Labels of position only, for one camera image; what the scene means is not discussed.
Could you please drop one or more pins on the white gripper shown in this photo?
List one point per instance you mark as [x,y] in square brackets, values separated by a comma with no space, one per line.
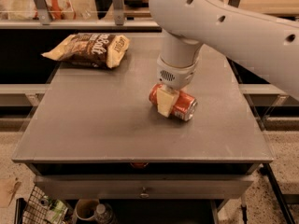
[176,76]

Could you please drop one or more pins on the red coke can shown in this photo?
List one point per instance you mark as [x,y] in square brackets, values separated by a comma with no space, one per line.
[184,107]

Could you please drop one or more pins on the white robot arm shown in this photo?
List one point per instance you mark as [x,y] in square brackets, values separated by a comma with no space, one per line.
[267,45]

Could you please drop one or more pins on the brown and yellow chip bag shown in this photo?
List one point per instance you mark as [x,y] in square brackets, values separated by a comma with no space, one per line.
[91,50]

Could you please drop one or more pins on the grey metal railing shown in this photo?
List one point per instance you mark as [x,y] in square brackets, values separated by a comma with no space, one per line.
[91,15]

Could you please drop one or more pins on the grey table drawer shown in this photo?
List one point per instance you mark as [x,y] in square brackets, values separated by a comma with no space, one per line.
[145,187]

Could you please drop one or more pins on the plastic bottle under table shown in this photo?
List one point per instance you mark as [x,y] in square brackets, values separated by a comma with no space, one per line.
[104,214]

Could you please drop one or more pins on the white paper cup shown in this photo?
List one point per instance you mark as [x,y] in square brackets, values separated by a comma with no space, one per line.
[84,210]

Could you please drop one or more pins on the wire basket with items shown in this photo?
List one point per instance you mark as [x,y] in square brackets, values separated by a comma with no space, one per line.
[39,209]

